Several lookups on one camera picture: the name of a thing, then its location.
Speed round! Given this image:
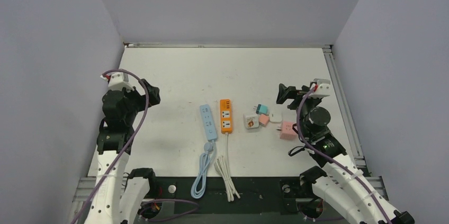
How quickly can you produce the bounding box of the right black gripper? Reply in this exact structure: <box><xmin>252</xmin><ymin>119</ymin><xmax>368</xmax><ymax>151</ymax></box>
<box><xmin>277</xmin><ymin>84</ymin><xmax>320</xmax><ymax>138</ymax></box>

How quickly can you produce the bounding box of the teal plug adapter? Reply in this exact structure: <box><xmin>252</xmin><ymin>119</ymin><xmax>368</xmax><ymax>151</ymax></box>
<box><xmin>254</xmin><ymin>104</ymin><xmax>270</xmax><ymax>115</ymax></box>

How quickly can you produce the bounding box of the small pink plug adapter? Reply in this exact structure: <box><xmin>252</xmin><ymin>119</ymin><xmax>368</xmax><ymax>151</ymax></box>
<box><xmin>258</xmin><ymin>114</ymin><xmax>270</xmax><ymax>127</ymax></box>

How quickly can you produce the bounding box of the pink cube socket adapter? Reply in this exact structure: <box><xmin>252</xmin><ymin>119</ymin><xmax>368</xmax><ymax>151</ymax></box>
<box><xmin>277</xmin><ymin>121</ymin><xmax>298</xmax><ymax>140</ymax></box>

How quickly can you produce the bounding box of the white cube adapter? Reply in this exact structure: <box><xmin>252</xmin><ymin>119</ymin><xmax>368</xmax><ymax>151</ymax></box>
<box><xmin>243</xmin><ymin>113</ymin><xmax>259</xmax><ymax>130</ymax></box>

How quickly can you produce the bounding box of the orange power strip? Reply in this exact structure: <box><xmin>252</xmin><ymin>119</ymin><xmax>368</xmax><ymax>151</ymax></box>
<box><xmin>220</xmin><ymin>99</ymin><xmax>233</xmax><ymax>134</ymax></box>

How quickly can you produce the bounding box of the pink blue power strip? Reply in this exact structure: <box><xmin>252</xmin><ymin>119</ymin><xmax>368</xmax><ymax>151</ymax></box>
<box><xmin>199</xmin><ymin>104</ymin><xmax>218</xmax><ymax>141</ymax></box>

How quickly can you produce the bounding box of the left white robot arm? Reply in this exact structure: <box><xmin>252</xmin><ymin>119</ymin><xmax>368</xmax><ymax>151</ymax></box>
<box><xmin>72</xmin><ymin>73</ymin><xmax>160</xmax><ymax>223</ymax></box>

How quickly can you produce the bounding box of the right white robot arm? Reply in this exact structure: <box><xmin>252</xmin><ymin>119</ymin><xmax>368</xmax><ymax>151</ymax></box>
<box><xmin>276</xmin><ymin>79</ymin><xmax>415</xmax><ymax>223</ymax></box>

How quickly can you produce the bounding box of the small white flat adapter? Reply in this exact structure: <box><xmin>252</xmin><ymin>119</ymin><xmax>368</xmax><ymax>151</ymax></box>
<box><xmin>269</xmin><ymin>111</ymin><xmax>283</xmax><ymax>123</ymax></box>

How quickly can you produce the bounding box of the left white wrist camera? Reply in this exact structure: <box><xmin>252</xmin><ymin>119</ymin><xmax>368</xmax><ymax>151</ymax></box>
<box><xmin>100</xmin><ymin>72</ymin><xmax>134</xmax><ymax>92</ymax></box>

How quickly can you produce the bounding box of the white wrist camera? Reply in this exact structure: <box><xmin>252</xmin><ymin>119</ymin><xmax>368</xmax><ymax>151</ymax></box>
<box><xmin>100</xmin><ymin>72</ymin><xmax>134</xmax><ymax>92</ymax></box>
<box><xmin>309</xmin><ymin>78</ymin><xmax>332</xmax><ymax>98</ymax></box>

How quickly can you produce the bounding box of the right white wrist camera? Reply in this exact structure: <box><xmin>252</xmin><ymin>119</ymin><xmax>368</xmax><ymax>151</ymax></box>
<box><xmin>309</xmin><ymin>78</ymin><xmax>332</xmax><ymax>98</ymax></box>

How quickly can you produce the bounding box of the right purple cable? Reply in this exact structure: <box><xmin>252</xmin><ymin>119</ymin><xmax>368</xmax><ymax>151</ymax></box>
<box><xmin>295</xmin><ymin>85</ymin><xmax>393</xmax><ymax>224</ymax></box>

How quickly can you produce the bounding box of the purple cable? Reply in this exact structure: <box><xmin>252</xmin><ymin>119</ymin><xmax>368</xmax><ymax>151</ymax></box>
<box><xmin>70</xmin><ymin>69</ymin><xmax>200</xmax><ymax>224</ymax></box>
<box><xmin>295</xmin><ymin>85</ymin><xmax>393</xmax><ymax>224</ymax></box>

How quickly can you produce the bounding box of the aluminium frame rail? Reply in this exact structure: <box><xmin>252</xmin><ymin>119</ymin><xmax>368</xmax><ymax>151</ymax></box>
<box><xmin>322</xmin><ymin>45</ymin><xmax>372</xmax><ymax>176</ymax></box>

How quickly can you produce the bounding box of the white power cord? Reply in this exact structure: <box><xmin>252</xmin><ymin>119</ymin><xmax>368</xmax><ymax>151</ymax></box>
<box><xmin>213</xmin><ymin>133</ymin><xmax>241</xmax><ymax>202</ymax></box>

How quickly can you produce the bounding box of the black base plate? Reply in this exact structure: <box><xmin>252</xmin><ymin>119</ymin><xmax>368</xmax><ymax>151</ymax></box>
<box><xmin>123</xmin><ymin>176</ymin><xmax>334</xmax><ymax>216</ymax></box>

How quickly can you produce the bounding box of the light blue power cord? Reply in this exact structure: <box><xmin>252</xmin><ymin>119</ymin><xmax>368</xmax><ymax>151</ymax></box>
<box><xmin>190</xmin><ymin>140</ymin><xmax>218</xmax><ymax>200</ymax></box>

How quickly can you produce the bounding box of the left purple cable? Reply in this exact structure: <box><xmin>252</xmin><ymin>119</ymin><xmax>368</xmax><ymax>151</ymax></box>
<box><xmin>70</xmin><ymin>69</ymin><xmax>200</xmax><ymax>224</ymax></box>

